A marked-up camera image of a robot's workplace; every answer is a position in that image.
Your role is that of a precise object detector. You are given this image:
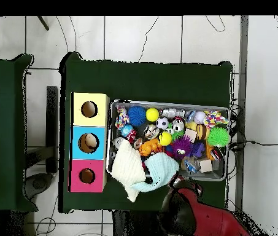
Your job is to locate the clear mesh bin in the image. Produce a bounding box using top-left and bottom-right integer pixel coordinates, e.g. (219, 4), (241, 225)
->
(106, 100), (230, 182)

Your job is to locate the black cable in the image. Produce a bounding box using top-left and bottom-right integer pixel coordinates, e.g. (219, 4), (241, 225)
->
(226, 139), (278, 149)

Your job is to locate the purple spiky monster toy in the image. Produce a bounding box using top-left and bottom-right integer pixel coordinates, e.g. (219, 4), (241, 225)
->
(169, 135), (195, 160)

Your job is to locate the colourful rope knot toy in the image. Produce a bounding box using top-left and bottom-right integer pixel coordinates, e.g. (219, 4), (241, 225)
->
(115, 104), (131, 131)

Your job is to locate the wooden box with three holes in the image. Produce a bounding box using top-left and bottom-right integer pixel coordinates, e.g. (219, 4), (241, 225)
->
(69, 92), (111, 194)

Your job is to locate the green spiky rubber ball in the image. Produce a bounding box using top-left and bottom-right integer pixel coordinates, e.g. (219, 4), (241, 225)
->
(207, 127), (231, 148)

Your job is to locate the yellow smiley ball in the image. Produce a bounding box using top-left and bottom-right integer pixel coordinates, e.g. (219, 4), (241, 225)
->
(158, 132), (173, 147)

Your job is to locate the dark green tablecloth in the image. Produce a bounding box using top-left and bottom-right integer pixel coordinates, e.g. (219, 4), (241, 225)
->
(58, 51), (234, 214)

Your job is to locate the small soccer ball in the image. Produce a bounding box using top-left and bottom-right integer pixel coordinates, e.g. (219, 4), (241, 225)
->
(156, 116), (171, 131)

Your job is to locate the cream yellow waffle cloth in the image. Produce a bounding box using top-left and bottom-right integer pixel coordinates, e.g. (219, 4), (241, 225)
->
(110, 139), (147, 203)

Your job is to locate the orange plastic toy block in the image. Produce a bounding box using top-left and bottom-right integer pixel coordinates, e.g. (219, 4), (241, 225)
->
(138, 138), (161, 157)

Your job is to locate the green covered side table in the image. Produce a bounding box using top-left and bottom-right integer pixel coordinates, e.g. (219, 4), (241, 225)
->
(0, 53), (35, 213)

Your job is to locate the mint green waffle cloth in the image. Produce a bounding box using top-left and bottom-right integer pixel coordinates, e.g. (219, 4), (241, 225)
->
(131, 152), (180, 194)

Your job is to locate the blue spiky rubber ball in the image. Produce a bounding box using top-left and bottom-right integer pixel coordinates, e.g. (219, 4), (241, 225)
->
(127, 105), (148, 127)

